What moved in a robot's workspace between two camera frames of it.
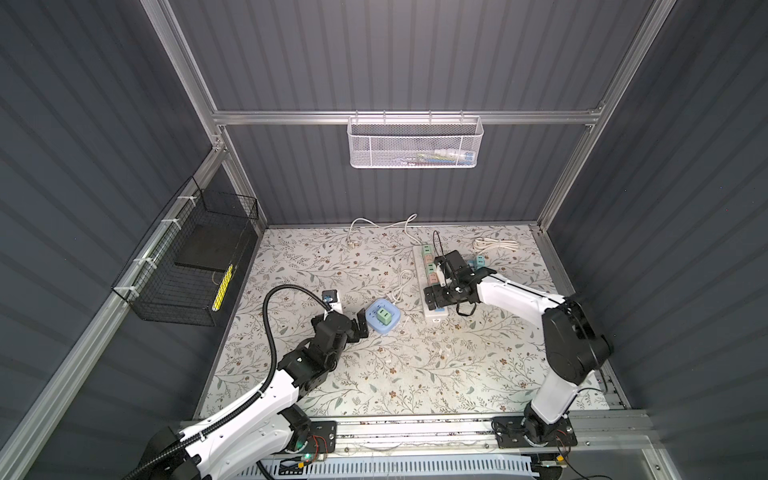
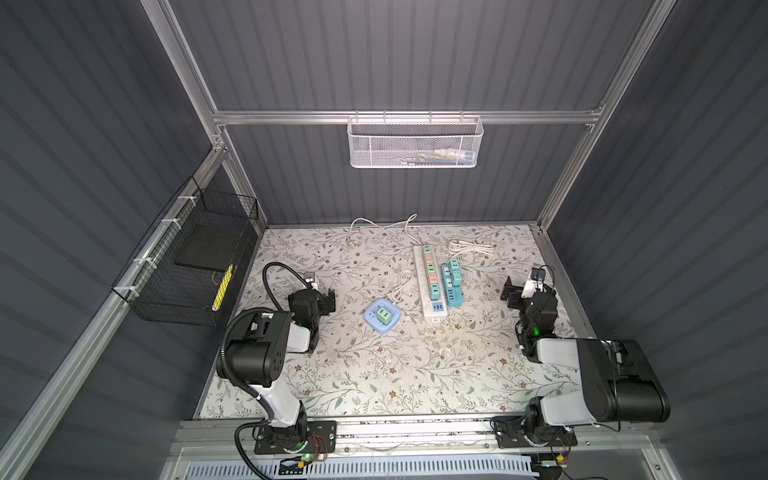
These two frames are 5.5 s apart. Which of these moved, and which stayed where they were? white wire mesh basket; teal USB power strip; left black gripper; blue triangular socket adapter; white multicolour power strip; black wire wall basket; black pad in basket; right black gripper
Moved: right black gripper; left black gripper; teal USB power strip
Stayed: black pad in basket; white multicolour power strip; black wire wall basket; white wire mesh basket; blue triangular socket adapter
